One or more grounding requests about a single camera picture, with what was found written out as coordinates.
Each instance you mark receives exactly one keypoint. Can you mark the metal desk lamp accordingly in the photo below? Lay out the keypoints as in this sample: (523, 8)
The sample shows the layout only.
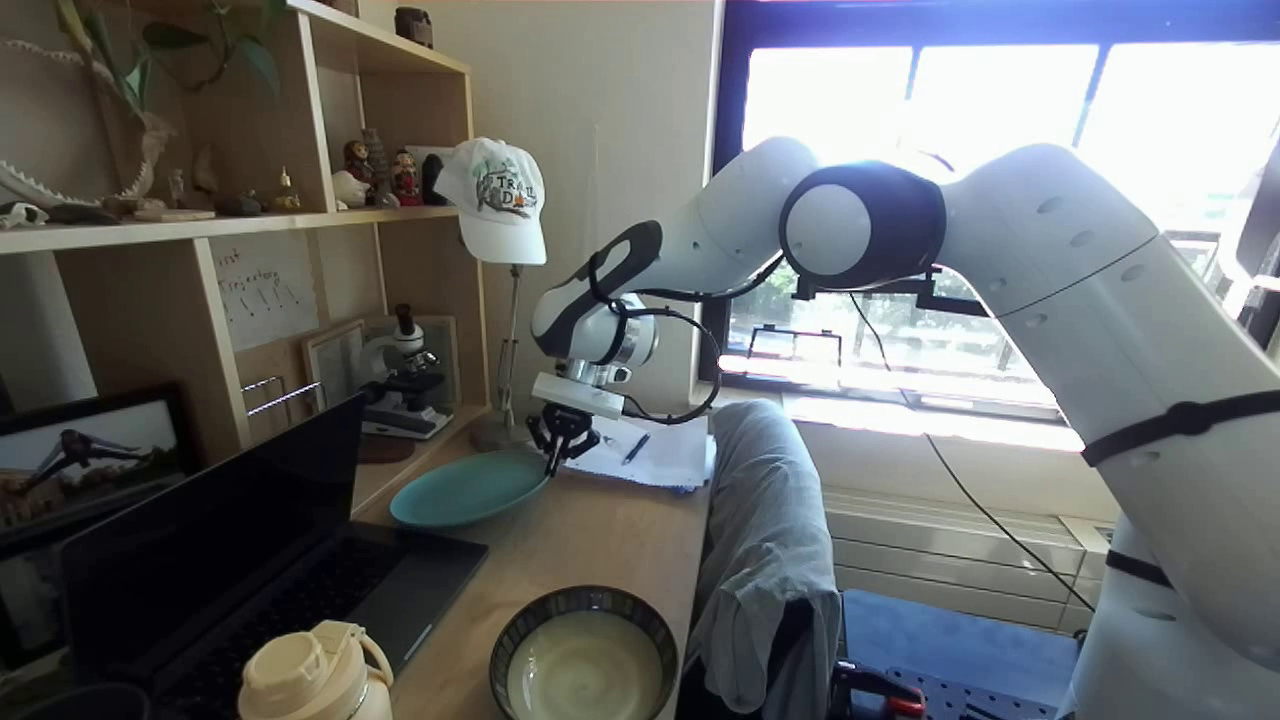
(507, 347)

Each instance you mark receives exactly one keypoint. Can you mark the blue plate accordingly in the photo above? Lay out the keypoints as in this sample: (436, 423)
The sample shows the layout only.
(465, 491)

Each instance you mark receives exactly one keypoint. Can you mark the handwritten note sheet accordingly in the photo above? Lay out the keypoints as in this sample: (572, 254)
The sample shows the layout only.
(265, 287)

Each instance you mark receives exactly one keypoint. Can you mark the green trailing plant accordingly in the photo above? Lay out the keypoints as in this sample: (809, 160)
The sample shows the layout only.
(122, 67)

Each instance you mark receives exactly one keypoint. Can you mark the Newton's cradle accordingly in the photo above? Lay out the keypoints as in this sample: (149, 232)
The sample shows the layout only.
(281, 396)

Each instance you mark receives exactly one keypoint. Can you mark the black laptop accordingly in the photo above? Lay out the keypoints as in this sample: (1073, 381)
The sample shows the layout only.
(203, 532)

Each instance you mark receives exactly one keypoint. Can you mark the black framed bird photo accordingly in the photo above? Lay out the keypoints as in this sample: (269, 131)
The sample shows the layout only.
(81, 460)

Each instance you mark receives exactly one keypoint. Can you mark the dark bowl with cream inside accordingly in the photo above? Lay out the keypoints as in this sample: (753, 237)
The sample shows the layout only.
(582, 662)

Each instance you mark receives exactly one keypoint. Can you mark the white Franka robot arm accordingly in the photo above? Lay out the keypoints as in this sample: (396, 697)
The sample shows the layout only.
(1067, 307)

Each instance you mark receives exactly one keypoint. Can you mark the small dark jar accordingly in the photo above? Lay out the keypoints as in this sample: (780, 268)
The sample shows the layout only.
(414, 25)

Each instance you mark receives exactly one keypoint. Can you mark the stack of white papers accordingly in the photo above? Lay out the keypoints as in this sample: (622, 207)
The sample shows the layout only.
(663, 460)

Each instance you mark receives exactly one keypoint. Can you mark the brown small figurine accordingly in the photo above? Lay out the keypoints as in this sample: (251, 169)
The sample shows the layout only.
(360, 160)

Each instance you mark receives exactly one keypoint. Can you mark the grey cloth on chair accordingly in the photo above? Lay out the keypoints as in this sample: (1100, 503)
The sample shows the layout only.
(765, 547)

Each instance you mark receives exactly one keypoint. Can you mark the white printed baseball cap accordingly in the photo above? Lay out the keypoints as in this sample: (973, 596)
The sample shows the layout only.
(501, 202)

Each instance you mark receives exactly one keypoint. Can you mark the wooden shelf unit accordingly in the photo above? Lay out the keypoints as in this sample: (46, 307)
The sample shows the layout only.
(174, 231)

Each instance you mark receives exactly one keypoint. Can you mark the black small figurine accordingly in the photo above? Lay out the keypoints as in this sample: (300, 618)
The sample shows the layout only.
(435, 176)

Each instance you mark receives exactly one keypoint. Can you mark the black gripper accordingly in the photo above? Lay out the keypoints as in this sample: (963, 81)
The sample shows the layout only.
(565, 424)

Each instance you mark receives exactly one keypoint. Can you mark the black and white microscope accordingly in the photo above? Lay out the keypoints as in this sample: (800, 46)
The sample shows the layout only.
(404, 381)

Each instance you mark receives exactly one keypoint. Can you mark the black pen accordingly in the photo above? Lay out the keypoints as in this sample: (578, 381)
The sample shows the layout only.
(636, 448)

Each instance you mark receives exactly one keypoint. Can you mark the red small figurine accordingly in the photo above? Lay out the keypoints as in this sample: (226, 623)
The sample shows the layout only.
(404, 176)

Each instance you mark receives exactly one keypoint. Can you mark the blue perforated floor mat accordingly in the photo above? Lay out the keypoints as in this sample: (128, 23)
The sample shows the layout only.
(963, 654)

